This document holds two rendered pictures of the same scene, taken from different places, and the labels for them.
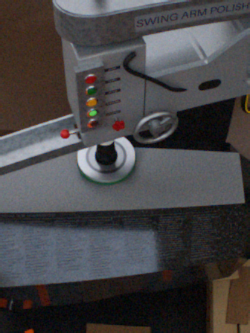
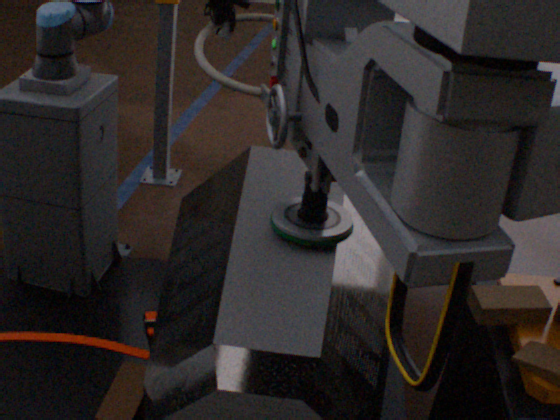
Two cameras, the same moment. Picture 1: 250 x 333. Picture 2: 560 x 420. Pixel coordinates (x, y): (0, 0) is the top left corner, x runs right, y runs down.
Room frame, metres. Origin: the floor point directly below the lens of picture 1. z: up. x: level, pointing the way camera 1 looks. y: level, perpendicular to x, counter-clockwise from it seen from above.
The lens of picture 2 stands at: (1.11, -1.61, 1.76)
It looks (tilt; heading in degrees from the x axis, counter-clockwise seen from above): 29 degrees down; 92
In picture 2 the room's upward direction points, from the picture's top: 6 degrees clockwise
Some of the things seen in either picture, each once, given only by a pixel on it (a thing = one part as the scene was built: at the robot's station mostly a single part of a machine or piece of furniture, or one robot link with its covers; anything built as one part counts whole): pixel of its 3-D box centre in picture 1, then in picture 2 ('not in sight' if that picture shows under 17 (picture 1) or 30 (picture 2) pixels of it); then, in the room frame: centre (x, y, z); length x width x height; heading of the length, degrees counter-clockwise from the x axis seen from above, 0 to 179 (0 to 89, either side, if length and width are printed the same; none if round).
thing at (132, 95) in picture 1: (127, 70); (343, 62); (1.15, -0.01, 1.30); 0.36 x 0.22 x 0.45; 109
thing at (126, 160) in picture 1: (106, 157); (312, 217); (1.13, 0.06, 0.84); 0.21 x 0.21 x 0.01
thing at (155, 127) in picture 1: (152, 119); (292, 116); (1.05, -0.09, 1.18); 0.15 x 0.10 x 0.15; 109
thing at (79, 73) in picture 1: (90, 98); (282, 24); (1.00, 0.09, 1.35); 0.08 x 0.03 x 0.28; 109
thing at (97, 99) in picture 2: not in sight; (58, 180); (0.07, 0.88, 0.43); 0.50 x 0.50 x 0.85; 85
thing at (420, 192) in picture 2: not in sight; (455, 159); (1.34, -0.56, 1.32); 0.19 x 0.19 x 0.20
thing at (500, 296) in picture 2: not in sight; (509, 304); (1.64, -0.19, 0.81); 0.20 x 0.10 x 0.05; 9
